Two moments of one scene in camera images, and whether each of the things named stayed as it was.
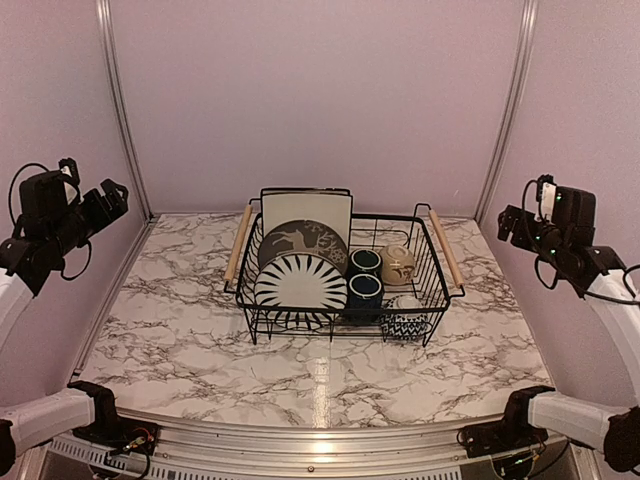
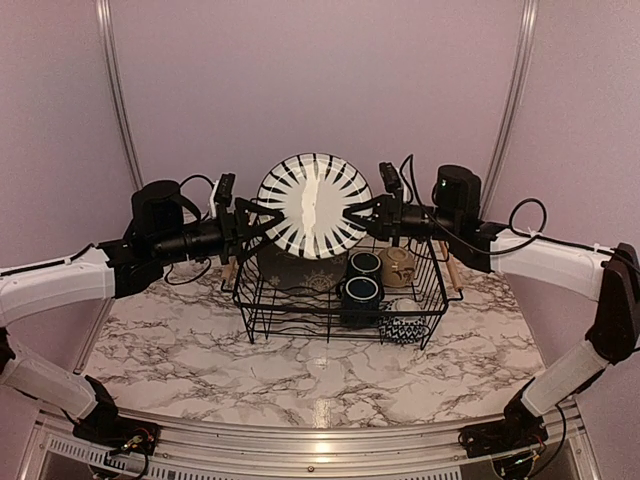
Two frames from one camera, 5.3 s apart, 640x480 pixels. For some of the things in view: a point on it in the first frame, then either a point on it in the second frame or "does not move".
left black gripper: x=103 y=215 to x=233 y=236
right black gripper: x=511 y=214 to x=388 y=220
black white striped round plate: x=301 y=292 to x=312 y=191
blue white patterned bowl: x=404 y=325 does not move
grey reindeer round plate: x=304 y=236 to x=282 y=270
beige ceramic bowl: x=398 y=265 does not move
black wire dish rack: x=304 y=268 does not move
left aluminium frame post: x=105 y=14 does not move
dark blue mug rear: x=365 y=261 does not move
